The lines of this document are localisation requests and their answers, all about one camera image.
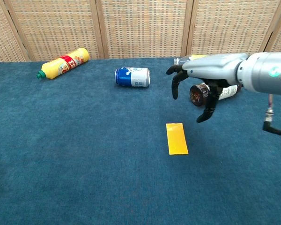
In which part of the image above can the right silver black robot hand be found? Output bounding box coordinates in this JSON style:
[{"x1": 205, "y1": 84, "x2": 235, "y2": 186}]
[{"x1": 166, "y1": 52, "x2": 250, "y2": 123}]

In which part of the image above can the clear bottle green label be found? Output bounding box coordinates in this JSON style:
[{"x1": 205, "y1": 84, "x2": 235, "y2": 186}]
[{"x1": 173, "y1": 54, "x2": 209, "y2": 66}]

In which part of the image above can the dark brown bottle white label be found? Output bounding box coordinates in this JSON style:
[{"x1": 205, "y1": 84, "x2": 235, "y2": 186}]
[{"x1": 189, "y1": 82, "x2": 242, "y2": 106}]

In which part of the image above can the blue and white can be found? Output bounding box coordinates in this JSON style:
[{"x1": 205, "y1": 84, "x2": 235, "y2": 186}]
[{"x1": 114, "y1": 67, "x2": 151, "y2": 88}]

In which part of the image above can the woven folding screen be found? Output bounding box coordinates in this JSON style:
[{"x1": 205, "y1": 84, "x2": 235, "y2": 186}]
[{"x1": 0, "y1": 0, "x2": 281, "y2": 64}]

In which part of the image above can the yellow bottle with green cap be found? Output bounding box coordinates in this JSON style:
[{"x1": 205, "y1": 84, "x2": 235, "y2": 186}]
[{"x1": 36, "y1": 47, "x2": 90, "y2": 80}]

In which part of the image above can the blue table cloth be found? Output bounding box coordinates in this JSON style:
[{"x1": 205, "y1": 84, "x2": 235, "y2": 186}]
[{"x1": 0, "y1": 55, "x2": 281, "y2": 225}]

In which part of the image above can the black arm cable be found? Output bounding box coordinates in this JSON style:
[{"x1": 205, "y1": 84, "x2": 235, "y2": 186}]
[{"x1": 262, "y1": 93, "x2": 281, "y2": 138}]

